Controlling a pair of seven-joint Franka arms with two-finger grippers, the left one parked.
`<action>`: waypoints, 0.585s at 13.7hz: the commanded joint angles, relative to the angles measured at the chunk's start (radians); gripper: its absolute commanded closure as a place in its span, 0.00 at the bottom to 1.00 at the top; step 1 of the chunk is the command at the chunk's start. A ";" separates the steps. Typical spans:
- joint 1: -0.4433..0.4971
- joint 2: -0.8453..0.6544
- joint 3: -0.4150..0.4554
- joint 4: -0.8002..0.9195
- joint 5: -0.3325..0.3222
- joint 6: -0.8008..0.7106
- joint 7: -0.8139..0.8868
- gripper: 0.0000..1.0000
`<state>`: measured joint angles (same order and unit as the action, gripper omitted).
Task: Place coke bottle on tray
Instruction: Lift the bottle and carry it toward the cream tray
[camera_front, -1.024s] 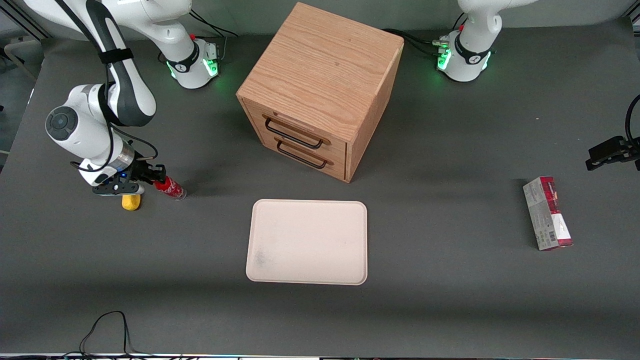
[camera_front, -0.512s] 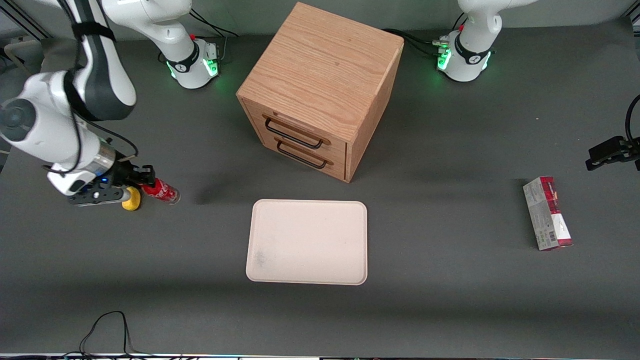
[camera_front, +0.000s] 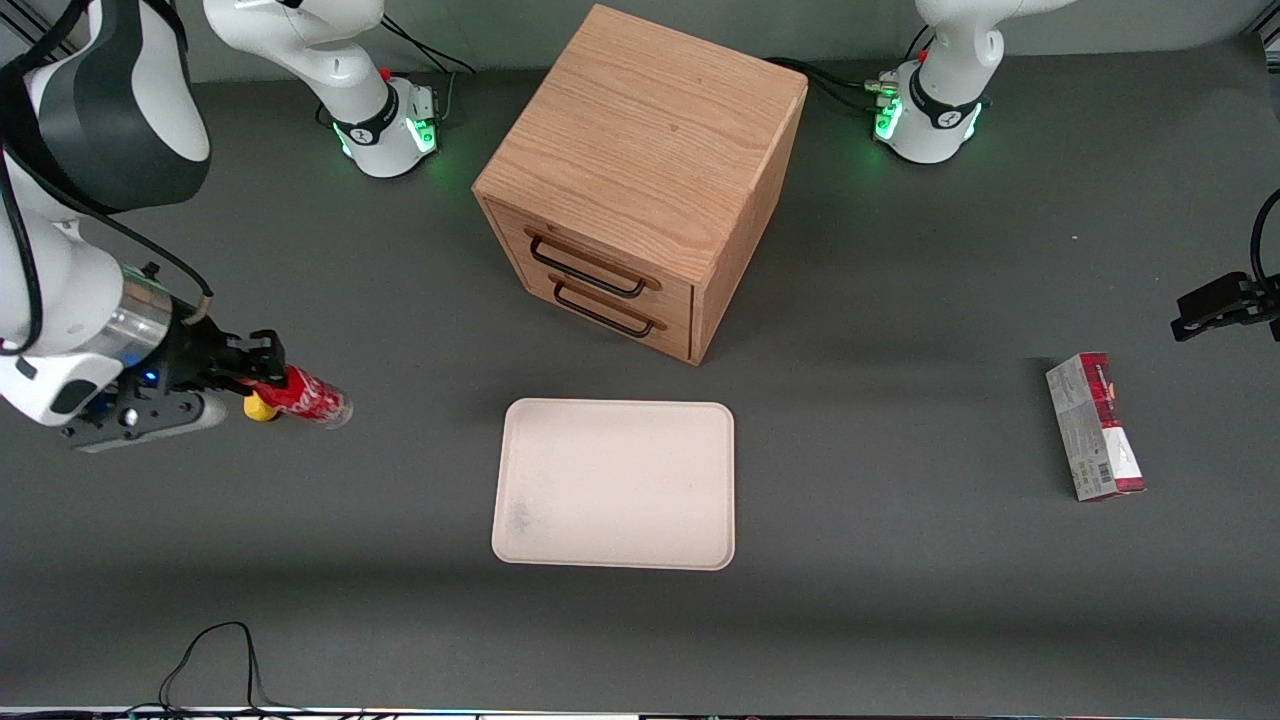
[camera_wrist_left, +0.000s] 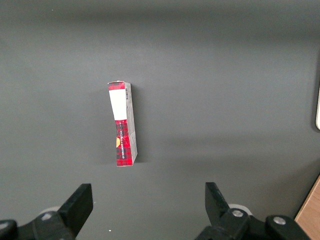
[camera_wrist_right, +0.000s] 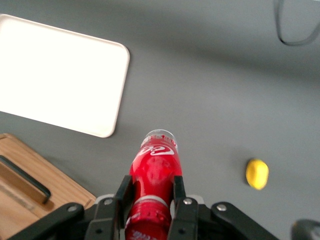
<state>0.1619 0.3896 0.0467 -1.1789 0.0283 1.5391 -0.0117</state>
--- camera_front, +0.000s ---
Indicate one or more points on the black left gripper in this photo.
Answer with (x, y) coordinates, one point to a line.
(1222, 303)

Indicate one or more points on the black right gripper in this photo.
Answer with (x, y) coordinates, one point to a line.
(196, 352)

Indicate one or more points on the red coke bottle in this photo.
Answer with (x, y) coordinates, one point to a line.
(310, 398)

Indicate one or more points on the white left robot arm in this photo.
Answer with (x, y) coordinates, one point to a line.
(945, 90)

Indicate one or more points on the cream plastic tray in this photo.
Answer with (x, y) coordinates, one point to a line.
(615, 485)

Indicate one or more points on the yellow lemon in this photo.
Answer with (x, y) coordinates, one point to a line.
(258, 409)

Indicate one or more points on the grey and red carton box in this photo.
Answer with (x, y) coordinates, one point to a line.
(1095, 425)

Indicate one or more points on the wooden drawer front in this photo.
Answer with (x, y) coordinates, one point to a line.
(680, 300)
(675, 338)

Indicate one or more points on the wooden drawer cabinet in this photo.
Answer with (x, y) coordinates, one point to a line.
(650, 130)

